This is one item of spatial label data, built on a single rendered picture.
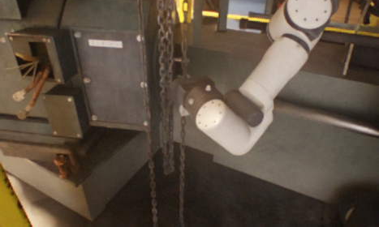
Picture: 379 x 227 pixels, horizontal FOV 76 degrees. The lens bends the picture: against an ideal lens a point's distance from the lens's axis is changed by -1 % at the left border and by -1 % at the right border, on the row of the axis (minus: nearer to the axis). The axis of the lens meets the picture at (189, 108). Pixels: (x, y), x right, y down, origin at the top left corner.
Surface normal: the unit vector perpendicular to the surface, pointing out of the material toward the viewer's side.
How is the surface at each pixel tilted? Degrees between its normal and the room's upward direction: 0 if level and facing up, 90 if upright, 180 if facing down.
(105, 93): 90
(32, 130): 62
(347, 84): 90
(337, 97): 90
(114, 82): 90
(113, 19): 45
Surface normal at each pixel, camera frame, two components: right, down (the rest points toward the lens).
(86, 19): -0.07, -0.25
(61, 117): -0.13, 0.51
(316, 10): -0.01, -0.03
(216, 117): -0.62, -0.51
